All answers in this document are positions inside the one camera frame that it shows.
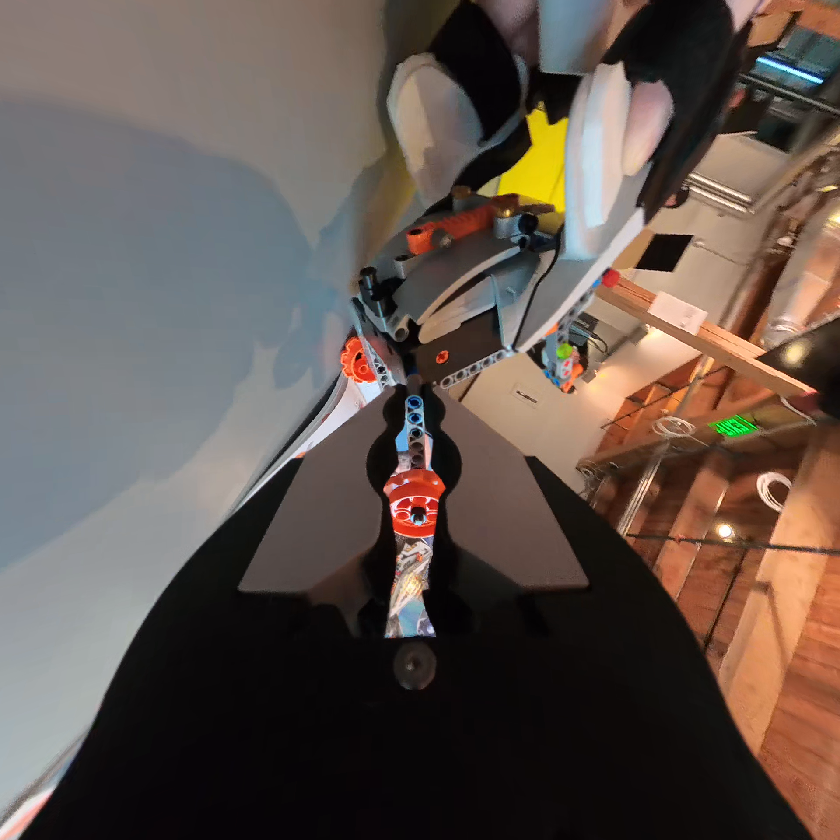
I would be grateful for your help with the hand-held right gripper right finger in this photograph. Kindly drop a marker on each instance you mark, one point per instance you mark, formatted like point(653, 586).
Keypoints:
point(512, 525)

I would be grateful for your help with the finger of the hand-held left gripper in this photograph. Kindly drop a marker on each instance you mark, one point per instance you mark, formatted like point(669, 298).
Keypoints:
point(604, 170)
point(426, 124)

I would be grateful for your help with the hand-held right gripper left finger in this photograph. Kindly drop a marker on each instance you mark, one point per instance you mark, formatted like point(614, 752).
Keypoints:
point(308, 525)

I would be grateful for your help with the grey orange building-block robot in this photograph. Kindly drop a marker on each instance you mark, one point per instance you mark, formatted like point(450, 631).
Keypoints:
point(472, 289)

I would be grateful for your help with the person's left hand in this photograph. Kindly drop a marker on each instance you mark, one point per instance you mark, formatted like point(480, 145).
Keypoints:
point(515, 26)

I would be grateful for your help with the yellow plastic bin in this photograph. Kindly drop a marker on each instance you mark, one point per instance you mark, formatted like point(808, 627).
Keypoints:
point(538, 157)

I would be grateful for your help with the white instruction booklet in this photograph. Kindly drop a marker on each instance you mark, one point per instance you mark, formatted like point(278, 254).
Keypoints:
point(313, 434)

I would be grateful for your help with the blue toy kit box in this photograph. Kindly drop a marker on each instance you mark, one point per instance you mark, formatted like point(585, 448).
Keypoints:
point(407, 590)

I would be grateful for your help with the white paper sign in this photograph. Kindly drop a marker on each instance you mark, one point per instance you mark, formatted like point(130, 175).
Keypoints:
point(677, 312)

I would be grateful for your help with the wooden beam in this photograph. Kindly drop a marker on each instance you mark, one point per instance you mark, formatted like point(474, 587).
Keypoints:
point(709, 341)

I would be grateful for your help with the green exit sign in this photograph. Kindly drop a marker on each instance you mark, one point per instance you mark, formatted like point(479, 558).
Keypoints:
point(732, 426)

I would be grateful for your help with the black wall panel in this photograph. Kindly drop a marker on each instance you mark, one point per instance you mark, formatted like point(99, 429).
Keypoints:
point(663, 253)

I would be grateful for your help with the silver ceiling duct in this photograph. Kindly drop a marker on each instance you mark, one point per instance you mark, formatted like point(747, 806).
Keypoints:
point(718, 191)

